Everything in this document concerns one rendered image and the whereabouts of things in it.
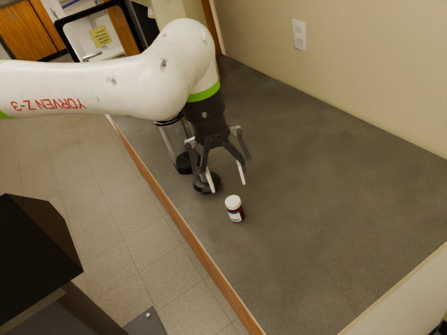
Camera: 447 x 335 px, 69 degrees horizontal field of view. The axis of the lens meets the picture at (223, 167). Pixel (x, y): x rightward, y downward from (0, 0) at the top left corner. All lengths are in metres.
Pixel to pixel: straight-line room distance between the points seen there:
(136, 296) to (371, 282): 1.53
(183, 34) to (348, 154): 0.69
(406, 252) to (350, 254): 0.12
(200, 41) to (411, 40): 0.63
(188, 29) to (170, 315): 1.61
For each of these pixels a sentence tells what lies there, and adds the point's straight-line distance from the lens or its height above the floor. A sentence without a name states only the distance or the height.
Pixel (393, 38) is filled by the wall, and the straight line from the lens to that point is 1.09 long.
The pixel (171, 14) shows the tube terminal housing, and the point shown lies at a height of 1.33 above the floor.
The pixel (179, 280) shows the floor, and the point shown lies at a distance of 2.05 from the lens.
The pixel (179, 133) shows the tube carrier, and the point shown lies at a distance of 1.05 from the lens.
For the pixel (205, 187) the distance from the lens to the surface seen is 1.03.
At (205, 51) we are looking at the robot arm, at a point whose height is 1.45.
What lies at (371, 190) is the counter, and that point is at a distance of 1.00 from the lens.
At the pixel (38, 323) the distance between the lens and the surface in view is 1.26.
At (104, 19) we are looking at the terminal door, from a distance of 1.61.
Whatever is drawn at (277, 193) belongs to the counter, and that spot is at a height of 0.94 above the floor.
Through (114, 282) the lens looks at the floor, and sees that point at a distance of 2.24.
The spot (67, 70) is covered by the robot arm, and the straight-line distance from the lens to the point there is 0.63.
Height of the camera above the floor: 1.68
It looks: 41 degrees down
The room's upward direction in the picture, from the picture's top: 17 degrees counter-clockwise
